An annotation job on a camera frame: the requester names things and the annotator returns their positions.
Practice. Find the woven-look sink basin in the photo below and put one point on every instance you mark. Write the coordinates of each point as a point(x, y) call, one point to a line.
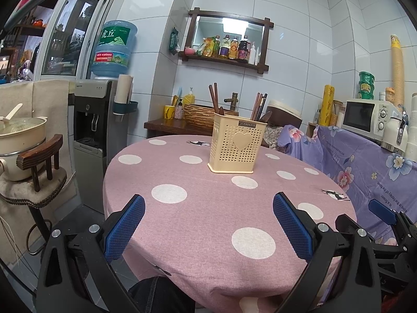
point(198, 115)

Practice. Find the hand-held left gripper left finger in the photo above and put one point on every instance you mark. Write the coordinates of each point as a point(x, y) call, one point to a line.
point(125, 228)

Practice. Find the white plastic bottle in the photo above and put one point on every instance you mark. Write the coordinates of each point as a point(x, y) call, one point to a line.
point(252, 53)
point(257, 57)

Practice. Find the small wooden stand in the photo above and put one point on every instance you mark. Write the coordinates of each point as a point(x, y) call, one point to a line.
point(39, 156)

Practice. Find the amber sauce bottle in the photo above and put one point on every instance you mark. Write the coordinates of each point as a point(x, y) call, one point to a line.
point(234, 50)

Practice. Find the white paper cup tube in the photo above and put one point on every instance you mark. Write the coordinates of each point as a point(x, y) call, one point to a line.
point(124, 88)

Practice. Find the wood-framed mirror shelf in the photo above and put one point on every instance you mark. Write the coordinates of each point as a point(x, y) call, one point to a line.
point(228, 13)

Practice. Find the aluminium sliding door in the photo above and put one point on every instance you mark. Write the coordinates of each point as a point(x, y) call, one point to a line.
point(75, 29)

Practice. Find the white microwave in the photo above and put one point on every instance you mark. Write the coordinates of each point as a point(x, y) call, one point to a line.
point(358, 119)

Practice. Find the purple floral cloth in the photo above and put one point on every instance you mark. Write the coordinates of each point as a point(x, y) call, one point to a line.
point(352, 163)

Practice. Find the beige perforated utensil holder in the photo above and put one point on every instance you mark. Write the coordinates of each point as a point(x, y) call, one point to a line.
point(228, 156)

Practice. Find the cluttered wooden shelf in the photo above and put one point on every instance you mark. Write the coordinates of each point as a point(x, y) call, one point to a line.
point(19, 49)

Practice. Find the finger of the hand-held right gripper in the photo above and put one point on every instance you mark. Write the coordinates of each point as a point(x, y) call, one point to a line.
point(346, 223)
point(381, 212)

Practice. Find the green-capped oil bottle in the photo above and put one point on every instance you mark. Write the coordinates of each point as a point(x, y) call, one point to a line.
point(216, 48)

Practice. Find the bronze faucet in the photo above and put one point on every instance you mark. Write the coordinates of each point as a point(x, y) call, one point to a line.
point(233, 101)

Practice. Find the brown floral cloth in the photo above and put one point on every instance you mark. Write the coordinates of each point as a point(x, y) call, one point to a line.
point(273, 137)

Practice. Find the grey water dispenser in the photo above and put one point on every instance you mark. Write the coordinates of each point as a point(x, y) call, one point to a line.
point(93, 143)

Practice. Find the small wooden box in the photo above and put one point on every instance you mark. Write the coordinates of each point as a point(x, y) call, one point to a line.
point(311, 129)

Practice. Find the cream cooking pot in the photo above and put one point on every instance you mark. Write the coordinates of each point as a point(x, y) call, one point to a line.
point(19, 143)

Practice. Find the orange-lid bottle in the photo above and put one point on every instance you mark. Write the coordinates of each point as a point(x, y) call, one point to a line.
point(390, 95)

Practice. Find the pink bowl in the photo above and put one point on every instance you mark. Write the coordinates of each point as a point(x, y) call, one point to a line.
point(189, 51)

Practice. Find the yellow wrap roll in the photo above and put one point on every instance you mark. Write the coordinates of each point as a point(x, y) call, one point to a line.
point(326, 104)

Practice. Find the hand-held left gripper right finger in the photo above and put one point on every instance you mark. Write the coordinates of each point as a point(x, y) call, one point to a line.
point(291, 225)

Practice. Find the dark chopstick with gold print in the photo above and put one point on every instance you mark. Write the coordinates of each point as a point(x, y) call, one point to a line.
point(261, 106)
point(264, 104)

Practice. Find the yellow cup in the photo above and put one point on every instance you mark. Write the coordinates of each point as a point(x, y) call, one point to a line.
point(168, 113)

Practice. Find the yellow food packet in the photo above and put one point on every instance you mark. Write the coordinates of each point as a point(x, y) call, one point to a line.
point(208, 48)

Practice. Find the small floral bottle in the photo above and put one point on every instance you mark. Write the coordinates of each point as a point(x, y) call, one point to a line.
point(179, 111)

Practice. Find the brown and white rice cooker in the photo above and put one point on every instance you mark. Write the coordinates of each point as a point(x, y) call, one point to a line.
point(285, 114)

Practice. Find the purple-label bottle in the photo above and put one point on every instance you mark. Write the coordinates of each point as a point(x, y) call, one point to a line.
point(224, 49)

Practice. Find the blue water jug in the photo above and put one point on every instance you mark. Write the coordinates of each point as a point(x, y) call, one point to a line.
point(114, 49)

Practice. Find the orange teapot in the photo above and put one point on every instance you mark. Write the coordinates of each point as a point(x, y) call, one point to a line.
point(38, 22)

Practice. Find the green wall packet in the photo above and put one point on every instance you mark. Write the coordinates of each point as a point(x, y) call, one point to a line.
point(173, 40)

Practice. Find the person's leg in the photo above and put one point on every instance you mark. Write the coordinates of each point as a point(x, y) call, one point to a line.
point(163, 295)

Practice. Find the yellow soap pump bottle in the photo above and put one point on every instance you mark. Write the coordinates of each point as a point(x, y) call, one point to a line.
point(189, 97)

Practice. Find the brown wooden chopstick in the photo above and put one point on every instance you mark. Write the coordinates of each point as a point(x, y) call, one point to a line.
point(254, 106)
point(216, 96)
point(212, 96)
point(257, 104)

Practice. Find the round cushioned stool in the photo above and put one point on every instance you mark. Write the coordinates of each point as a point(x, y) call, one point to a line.
point(35, 195)

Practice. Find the dark wooden vanity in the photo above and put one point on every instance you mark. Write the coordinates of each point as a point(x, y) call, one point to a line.
point(169, 128)

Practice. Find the white kettle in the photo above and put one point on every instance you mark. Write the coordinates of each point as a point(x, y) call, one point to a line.
point(392, 133)

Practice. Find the cream ladle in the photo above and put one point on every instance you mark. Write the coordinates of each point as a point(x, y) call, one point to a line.
point(13, 112)

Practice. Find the tall paper cup stack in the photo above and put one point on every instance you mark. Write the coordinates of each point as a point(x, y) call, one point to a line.
point(398, 68)

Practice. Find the beige cloth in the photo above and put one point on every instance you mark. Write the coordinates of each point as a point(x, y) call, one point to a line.
point(49, 104)

